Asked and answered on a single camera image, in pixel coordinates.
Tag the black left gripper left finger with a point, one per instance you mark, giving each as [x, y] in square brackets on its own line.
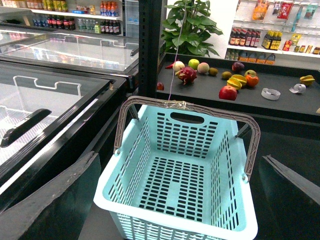
[57, 210]

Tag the black metal shelf post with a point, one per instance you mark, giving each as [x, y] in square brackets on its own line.
[151, 15]

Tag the grey-brown basket handle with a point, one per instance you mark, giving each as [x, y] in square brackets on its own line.
[129, 107]

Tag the red apple on shelf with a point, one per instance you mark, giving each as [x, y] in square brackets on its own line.
[228, 93]

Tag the small white tape roll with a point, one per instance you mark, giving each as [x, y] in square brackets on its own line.
[298, 89]

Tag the yellow star fruit far right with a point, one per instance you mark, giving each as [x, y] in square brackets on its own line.
[307, 80]

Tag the red chili pepper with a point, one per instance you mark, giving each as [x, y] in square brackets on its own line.
[170, 65]

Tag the green apple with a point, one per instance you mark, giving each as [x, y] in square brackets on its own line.
[193, 63]

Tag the light blue plastic basket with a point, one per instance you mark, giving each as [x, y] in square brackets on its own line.
[179, 175]

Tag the pink dragon fruit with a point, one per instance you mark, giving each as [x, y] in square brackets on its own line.
[187, 75]

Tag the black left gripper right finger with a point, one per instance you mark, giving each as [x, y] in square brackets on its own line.
[294, 200]

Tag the small red fruit at post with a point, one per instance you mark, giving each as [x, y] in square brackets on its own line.
[160, 86]

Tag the pale peach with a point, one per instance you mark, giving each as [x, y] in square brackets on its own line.
[203, 68]

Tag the brown kiwi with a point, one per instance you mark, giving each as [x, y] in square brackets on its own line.
[226, 75]
[212, 71]

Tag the beverage bottles shelf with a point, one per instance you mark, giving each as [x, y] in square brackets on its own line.
[80, 24]

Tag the yellow star fruit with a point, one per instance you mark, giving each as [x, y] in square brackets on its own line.
[237, 81]
[307, 80]

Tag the soy sauce bottles row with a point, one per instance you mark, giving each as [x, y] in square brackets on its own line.
[254, 38]

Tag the green potted plant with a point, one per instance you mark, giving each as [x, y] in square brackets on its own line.
[188, 27]

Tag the white onion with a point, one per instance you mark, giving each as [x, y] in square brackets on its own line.
[181, 66]

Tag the far glass-top freezer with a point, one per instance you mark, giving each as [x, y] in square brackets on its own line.
[96, 53]

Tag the black freezer lid handle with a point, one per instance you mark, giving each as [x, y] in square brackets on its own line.
[23, 126]

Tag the orange persimmon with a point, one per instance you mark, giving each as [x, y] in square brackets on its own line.
[252, 80]

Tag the glass-top chest freezer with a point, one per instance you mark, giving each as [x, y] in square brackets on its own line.
[81, 104]

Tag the dark purple fruit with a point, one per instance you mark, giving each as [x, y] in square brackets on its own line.
[237, 67]

